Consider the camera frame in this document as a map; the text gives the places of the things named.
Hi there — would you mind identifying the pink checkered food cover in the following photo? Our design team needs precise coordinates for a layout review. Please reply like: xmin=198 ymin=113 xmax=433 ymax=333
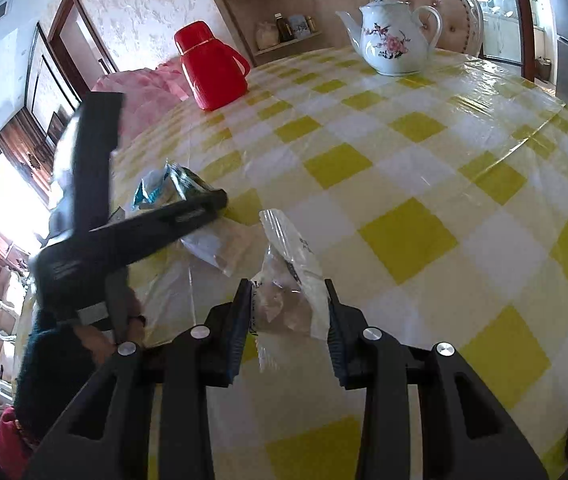
xmin=92 ymin=56 xmax=193 ymax=148

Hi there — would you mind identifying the blue silver small packet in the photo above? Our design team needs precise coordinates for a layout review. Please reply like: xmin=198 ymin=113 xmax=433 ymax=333
xmin=132 ymin=162 xmax=212 ymax=210

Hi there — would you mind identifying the red thermos jug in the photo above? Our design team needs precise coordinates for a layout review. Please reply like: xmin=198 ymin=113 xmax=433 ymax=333
xmin=174 ymin=21 xmax=250 ymax=112

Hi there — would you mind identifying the person left hand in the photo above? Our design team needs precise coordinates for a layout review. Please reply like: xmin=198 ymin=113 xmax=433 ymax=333
xmin=72 ymin=298 xmax=146 ymax=366

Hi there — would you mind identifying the clear bag white pastry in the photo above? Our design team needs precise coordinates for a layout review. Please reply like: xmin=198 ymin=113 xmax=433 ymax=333
xmin=250 ymin=208 xmax=329 ymax=370

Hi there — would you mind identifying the wooden corner shelf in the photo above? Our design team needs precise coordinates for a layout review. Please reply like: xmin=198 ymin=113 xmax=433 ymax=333
xmin=214 ymin=0 xmax=325 ymax=67

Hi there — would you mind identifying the large bread bag red label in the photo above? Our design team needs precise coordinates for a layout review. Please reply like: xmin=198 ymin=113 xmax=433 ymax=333
xmin=129 ymin=208 xmax=263 ymax=348

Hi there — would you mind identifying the yellow checkered tablecloth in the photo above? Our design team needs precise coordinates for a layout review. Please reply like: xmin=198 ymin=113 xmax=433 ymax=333
xmin=112 ymin=48 xmax=568 ymax=478

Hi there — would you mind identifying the white floral teapot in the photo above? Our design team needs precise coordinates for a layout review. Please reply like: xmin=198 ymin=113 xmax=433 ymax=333
xmin=336 ymin=0 xmax=443 ymax=76

